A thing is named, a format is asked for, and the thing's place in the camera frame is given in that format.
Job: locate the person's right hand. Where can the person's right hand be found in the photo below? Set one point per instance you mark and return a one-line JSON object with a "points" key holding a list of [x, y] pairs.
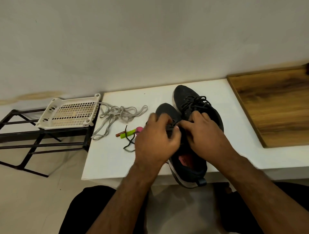
{"points": [[207, 140]]}

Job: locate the person's left hand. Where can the person's left hand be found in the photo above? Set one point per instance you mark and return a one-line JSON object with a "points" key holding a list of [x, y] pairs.
{"points": [[157, 142]]}

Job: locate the black shoelace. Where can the black shoelace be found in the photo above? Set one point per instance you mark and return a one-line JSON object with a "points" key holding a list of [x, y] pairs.
{"points": [[195, 102], [126, 130]]}

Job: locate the dark sneaker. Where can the dark sneaker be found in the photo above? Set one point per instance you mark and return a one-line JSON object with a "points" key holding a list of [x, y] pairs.
{"points": [[193, 174], [183, 93]]}

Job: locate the grey shoelaces bundle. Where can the grey shoelaces bundle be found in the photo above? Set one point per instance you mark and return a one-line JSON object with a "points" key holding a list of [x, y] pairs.
{"points": [[115, 113]]}

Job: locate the person's left forearm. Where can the person's left forearm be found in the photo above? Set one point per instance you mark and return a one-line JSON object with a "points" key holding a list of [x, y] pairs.
{"points": [[125, 200]]}

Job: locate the person's right forearm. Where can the person's right forearm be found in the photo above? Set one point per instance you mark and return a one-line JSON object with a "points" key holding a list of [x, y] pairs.
{"points": [[265, 195]]}

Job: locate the pink capped white bottle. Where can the pink capped white bottle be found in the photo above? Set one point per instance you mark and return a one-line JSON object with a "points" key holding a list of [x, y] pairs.
{"points": [[139, 129]]}

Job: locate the green marker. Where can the green marker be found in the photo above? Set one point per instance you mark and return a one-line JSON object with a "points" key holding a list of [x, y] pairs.
{"points": [[128, 134]]}

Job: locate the small red stick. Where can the small red stick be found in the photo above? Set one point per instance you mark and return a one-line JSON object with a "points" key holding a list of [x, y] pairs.
{"points": [[119, 133]]}

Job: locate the wooden board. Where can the wooden board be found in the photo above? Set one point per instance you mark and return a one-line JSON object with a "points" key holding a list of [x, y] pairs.
{"points": [[277, 103]]}

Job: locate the white perforated plastic tray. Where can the white perforated plastic tray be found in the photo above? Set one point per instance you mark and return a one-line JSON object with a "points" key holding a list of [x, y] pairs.
{"points": [[67, 112]]}

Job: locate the black metal rack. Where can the black metal rack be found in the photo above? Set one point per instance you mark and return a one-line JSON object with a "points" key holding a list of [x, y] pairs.
{"points": [[46, 132]]}

